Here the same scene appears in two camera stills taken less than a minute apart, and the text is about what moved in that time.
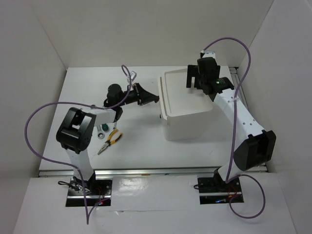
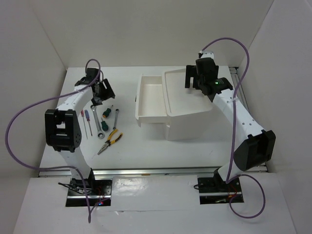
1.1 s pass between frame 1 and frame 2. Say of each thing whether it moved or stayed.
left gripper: moved
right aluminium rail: stayed
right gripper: stayed
